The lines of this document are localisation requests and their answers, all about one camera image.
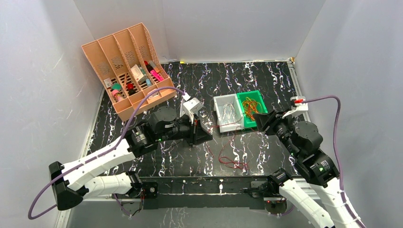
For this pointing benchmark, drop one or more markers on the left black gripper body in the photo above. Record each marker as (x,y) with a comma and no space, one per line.
(193,132)

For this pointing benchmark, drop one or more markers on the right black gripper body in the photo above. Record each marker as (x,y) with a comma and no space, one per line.
(283,128)

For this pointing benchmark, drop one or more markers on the white perforated filament spool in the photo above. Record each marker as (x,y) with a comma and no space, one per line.
(182,108)

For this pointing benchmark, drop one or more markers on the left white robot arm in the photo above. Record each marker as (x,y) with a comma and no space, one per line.
(81,179)

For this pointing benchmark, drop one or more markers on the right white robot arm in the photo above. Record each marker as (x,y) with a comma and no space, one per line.
(302,140)

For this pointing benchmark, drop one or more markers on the green plastic bin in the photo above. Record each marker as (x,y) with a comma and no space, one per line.
(251,102)

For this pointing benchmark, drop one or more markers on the white plastic bin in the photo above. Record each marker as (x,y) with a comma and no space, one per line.
(228,111)

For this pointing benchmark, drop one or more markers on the white label box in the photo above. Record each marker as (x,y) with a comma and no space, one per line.
(138,74)

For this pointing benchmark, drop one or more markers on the pink tape roll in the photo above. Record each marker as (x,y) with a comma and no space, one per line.
(117,92)

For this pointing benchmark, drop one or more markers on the peach desk file organizer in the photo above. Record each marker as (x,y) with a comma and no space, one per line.
(112,57)

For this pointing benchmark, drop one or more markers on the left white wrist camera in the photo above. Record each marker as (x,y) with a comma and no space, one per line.
(192,106)

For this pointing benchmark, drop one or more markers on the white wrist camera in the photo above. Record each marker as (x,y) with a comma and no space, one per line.
(192,106)
(297,107)

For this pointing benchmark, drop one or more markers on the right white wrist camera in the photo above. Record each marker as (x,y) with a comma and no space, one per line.
(297,107)

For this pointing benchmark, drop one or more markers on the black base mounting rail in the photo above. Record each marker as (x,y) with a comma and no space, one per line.
(213,192)

